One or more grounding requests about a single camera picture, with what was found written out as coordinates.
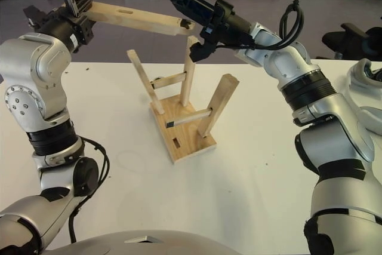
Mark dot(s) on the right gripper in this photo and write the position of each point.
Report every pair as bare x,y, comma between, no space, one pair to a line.
231,29

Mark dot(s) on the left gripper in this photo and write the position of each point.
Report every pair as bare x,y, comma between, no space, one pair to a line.
61,29

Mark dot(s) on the wooden leg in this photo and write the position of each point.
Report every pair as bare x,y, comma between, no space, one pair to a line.
218,102
189,70
146,83
143,19

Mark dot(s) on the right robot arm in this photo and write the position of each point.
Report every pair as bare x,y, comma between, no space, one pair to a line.
331,159

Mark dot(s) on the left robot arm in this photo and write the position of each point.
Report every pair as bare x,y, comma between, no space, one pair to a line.
33,67

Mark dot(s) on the wooden cross bar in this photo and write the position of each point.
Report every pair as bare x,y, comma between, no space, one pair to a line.
191,117
170,80

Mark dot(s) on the wooden seat board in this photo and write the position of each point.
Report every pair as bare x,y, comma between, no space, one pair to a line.
185,140

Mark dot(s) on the black office chair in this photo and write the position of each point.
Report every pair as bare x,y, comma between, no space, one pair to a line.
358,40

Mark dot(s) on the grey white headset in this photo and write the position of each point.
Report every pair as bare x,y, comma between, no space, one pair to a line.
362,81

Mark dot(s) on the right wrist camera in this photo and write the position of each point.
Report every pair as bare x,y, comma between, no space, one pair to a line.
201,52

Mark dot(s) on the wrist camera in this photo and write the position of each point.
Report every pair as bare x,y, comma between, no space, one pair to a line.
201,52
34,16

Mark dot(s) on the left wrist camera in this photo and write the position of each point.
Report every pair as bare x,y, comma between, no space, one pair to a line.
34,16

